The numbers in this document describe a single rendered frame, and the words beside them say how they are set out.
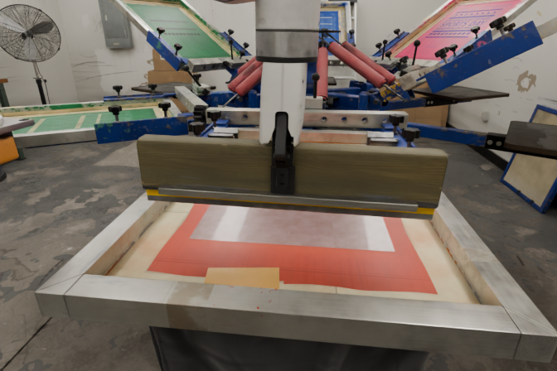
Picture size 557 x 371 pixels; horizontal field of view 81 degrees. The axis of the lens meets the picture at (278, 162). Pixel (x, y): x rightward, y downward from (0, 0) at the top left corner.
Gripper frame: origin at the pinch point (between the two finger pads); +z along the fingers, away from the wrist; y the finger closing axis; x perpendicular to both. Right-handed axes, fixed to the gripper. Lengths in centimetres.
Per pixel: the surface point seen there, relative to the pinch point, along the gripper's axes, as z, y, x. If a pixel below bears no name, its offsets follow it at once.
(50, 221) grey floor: 113, -151, -187
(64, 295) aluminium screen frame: 11.3, 13.8, -24.7
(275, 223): 14.4, -10.5, -2.3
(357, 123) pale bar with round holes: 9, -68, 19
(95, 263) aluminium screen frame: 11.5, 7.7, -24.8
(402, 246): 14.1, -5.7, 19.2
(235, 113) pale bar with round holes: 7, -68, -23
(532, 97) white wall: 30, -281, 200
